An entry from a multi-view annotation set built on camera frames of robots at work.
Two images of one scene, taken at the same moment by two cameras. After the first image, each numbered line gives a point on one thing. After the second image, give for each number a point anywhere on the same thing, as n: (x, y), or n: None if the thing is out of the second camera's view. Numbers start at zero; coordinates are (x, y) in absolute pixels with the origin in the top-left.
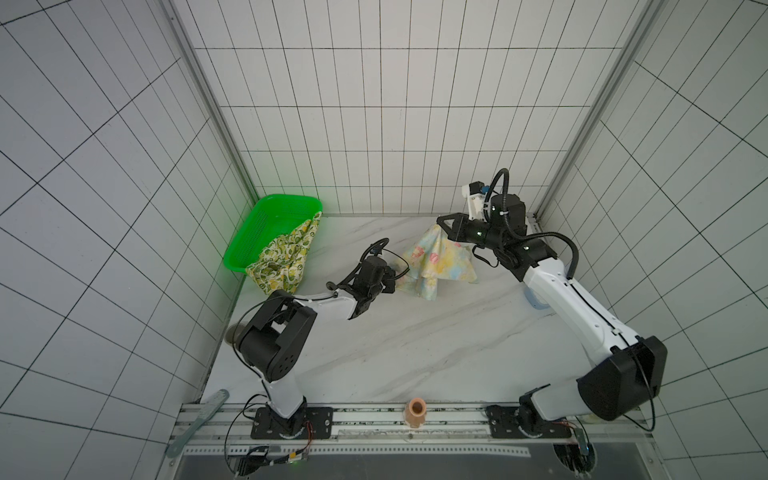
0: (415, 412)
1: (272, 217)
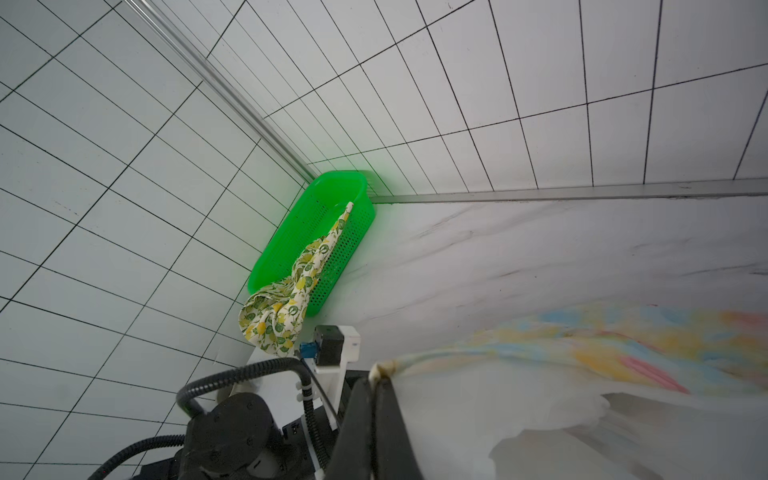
0: None
1: (309, 223)
